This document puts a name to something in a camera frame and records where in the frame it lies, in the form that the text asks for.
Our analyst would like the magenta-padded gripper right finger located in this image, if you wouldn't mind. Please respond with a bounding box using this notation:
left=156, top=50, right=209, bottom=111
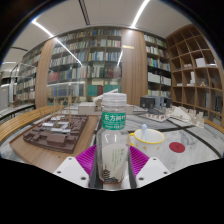
left=128, top=145, right=172, bottom=190

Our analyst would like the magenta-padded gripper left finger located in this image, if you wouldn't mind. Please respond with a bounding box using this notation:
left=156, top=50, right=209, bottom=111
left=53, top=144, right=101, bottom=190

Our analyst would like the clear green-labelled drink bottle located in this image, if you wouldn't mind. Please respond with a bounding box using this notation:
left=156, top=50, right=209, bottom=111
left=95, top=92, right=132, bottom=191

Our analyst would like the white yellow-rimmed flower cup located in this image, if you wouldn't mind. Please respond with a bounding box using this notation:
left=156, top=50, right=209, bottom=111
left=129, top=128, right=166, bottom=158

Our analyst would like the flat round red coaster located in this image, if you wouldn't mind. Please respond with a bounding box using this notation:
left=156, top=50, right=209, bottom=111
left=168, top=141, right=186, bottom=154

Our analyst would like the brown building model on board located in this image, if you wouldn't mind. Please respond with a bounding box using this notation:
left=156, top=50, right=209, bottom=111
left=9, top=114, right=101, bottom=167

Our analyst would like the pale blue spoon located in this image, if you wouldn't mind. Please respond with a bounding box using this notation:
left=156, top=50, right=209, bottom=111
left=141, top=123, right=150, bottom=143

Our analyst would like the small white red model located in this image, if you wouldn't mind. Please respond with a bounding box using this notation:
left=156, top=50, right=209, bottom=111
left=139, top=111, right=171, bottom=123

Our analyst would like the white stepped building model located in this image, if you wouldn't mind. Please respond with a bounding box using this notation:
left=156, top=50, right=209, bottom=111
left=166, top=105, right=206, bottom=129

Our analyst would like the dark grey building model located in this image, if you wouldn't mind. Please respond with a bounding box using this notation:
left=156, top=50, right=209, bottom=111
left=139, top=95, right=173, bottom=111

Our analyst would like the wooden slatted bench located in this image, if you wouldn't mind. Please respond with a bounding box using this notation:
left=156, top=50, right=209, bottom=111
left=0, top=104, right=64, bottom=145

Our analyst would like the wooden cubby shelf unit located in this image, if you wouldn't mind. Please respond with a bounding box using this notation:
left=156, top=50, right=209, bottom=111
left=165, top=23, right=224, bottom=128

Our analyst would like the side bookshelf with books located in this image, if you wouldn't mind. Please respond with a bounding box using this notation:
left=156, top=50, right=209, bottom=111
left=13, top=46, right=45, bottom=105

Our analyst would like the narrow wooden bookshelf with books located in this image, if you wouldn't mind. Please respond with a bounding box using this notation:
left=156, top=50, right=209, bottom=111
left=143, top=33, right=173, bottom=100

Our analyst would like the wide wooden bookshelf with books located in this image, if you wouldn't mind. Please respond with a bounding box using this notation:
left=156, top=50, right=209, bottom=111
left=46, top=28, right=123, bottom=103

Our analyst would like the long ceiling light strip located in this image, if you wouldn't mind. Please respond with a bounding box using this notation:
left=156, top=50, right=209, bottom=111
left=31, top=19, right=83, bottom=67
left=129, top=0, right=151, bottom=29

